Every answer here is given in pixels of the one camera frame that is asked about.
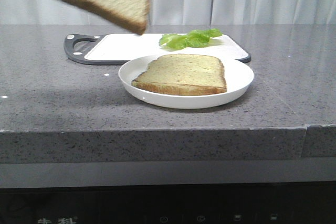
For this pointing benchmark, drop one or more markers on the white round plate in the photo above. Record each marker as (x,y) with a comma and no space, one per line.
(238,77)

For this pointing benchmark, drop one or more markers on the white curtain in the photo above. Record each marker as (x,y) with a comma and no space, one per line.
(178,12)

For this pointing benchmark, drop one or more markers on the white grey cutting board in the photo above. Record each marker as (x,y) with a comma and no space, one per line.
(117,49)

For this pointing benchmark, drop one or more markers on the black appliance front panel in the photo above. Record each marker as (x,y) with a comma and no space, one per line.
(307,202)

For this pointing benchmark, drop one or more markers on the green lettuce leaf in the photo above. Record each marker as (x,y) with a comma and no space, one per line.
(194,39)

